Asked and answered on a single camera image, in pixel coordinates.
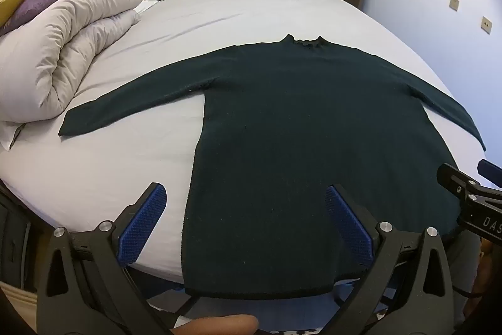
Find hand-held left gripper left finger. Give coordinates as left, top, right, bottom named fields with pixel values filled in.
left=35, top=182, right=174, bottom=335

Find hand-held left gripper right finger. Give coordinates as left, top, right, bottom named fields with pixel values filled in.
left=314, top=184, right=457, bottom=335

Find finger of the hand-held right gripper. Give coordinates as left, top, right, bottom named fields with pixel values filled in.
left=477, top=159, right=502, bottom=190
left=437, top=162, right=484, bottom=199

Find dark green sweater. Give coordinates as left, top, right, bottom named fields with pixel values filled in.
left=59, top=34, right=487, bottom=300

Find person's left hand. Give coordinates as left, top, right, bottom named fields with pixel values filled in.
left=181, top=314, right=260, bottom=335

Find bed with white sheet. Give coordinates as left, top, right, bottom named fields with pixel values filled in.
left=0, top=0, right=489, bottom=286

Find dark bedside cabinet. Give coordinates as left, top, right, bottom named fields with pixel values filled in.
left=0, top=184, right=39, bottom=295

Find white folded duvet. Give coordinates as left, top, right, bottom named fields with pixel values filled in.
left=0, top=0, right=144, bottom=152

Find white papers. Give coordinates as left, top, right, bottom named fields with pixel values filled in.
left=134, top=0, right=168, bottom=16

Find black cable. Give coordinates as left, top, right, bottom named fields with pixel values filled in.
left=452, top=280, right=488, bottom=300

